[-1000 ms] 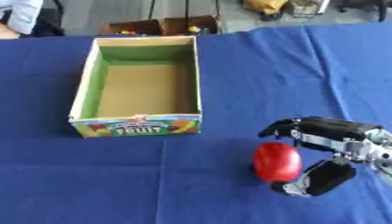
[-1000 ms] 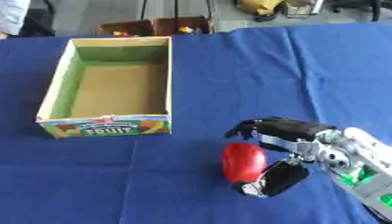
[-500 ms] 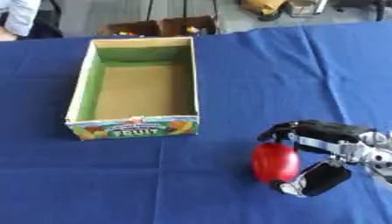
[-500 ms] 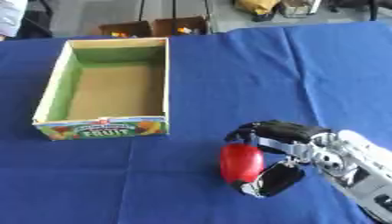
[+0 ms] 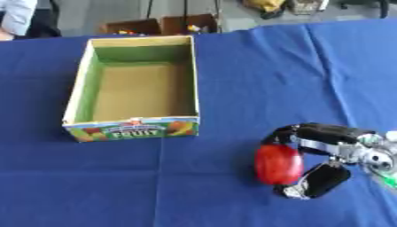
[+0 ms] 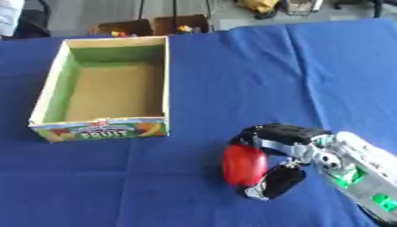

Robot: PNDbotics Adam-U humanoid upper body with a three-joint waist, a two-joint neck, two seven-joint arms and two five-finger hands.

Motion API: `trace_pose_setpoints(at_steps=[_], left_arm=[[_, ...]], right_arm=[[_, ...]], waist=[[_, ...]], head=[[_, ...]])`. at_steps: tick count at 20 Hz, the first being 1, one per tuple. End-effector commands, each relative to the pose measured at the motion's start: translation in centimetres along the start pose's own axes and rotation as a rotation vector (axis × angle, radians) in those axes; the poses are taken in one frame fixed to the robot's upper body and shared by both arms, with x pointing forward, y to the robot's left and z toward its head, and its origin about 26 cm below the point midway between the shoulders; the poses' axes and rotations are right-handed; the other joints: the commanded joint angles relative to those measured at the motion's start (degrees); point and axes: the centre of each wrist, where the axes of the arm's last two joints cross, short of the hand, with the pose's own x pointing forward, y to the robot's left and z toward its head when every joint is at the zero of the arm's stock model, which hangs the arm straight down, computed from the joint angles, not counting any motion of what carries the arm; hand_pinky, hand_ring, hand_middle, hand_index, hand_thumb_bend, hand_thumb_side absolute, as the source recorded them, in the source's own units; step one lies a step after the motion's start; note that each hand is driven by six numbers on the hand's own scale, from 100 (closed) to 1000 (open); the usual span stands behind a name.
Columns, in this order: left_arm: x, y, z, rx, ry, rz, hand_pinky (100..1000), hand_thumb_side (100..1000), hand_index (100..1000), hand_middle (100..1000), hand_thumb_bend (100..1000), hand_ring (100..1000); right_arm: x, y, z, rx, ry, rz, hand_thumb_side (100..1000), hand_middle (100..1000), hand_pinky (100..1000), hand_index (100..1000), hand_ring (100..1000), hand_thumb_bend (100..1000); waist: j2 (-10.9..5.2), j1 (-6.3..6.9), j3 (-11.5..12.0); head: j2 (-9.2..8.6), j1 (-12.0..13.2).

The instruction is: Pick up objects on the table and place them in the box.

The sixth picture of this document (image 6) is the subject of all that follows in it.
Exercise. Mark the red toy apple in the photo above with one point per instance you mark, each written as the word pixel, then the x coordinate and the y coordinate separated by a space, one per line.
pixel 244 164

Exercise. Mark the cardboard box with green inside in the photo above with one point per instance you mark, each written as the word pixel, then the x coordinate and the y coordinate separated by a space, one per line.
pixel 108 88

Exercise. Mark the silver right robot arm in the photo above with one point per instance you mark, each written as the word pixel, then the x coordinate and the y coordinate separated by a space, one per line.
pixel 362 171

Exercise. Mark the black tripod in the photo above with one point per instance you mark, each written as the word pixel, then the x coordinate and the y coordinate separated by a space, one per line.
pixel 173 10

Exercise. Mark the yellow bag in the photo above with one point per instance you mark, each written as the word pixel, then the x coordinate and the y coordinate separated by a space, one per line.
pixel 258 6

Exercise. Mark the clear plastic container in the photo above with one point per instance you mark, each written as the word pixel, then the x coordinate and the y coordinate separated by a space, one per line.
pixel 301 6

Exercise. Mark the brown cardboard box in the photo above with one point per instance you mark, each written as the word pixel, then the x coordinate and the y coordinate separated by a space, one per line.
pixel 181 25
pixel 121 28

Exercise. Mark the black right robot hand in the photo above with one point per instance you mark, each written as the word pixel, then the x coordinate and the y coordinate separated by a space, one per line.
pixel 281 134

